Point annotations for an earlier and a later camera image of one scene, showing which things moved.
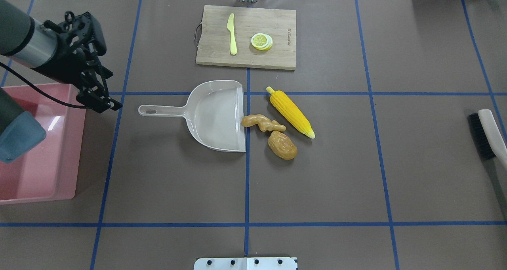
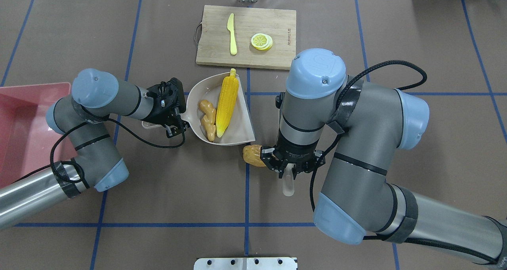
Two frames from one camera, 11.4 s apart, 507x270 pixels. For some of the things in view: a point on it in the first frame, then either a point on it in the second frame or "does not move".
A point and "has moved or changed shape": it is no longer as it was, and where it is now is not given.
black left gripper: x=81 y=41 → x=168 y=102
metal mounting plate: x=245 y=263 does not move
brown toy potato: x=282 y=146 has moved or changed shape
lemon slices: x=262 y=41 does not move
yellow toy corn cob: x=279 y=100 has moved or changed shape
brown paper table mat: x=334 y=130 does not move
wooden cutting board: x=245 y=37 does not move
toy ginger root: x=265 y=125 → x=208 y=121
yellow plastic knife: x=230 y=27 does not move
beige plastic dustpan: x=214 y=113 has moved or changed shape
